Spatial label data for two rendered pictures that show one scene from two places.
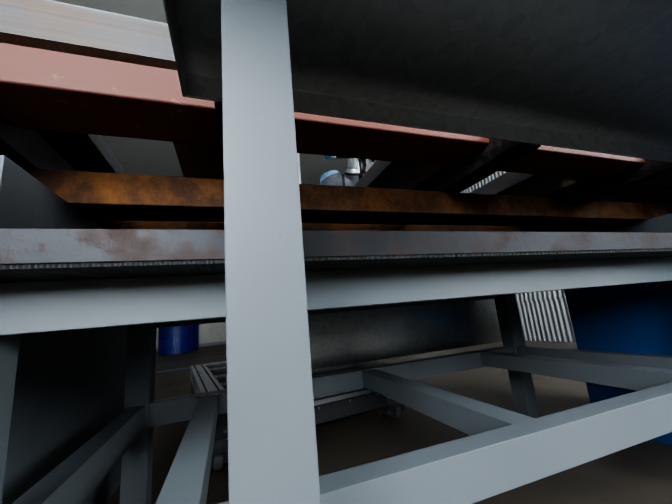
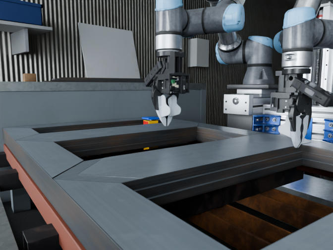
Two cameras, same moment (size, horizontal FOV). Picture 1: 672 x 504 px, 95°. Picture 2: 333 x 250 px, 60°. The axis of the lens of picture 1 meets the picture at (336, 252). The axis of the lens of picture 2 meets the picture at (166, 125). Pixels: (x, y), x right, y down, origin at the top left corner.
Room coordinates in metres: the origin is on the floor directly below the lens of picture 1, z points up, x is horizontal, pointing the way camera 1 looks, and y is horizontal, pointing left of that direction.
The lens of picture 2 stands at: (0.56, -0.84, 1.03)
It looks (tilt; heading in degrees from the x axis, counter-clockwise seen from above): 8 degrees down; 74
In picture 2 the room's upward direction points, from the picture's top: straight up
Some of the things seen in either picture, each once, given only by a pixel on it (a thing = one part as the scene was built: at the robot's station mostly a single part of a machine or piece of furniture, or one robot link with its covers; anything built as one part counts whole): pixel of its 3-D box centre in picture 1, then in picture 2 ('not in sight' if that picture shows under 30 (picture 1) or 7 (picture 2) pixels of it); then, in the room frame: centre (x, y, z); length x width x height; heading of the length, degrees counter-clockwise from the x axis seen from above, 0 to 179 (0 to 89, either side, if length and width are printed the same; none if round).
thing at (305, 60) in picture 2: not in sight; (296, 61); (1.11, -0.17, 1.10); 0.08 x 0.08 x 0.05
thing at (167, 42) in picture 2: not in sight; (169, 44); (0.80, -0.03, 1.15); 0.08 x 0.08 x 0.05
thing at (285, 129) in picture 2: not in sight; (288, 130); (1.10, -0.18, 0.91); 0.06 x 0.03 x 0.09; 110
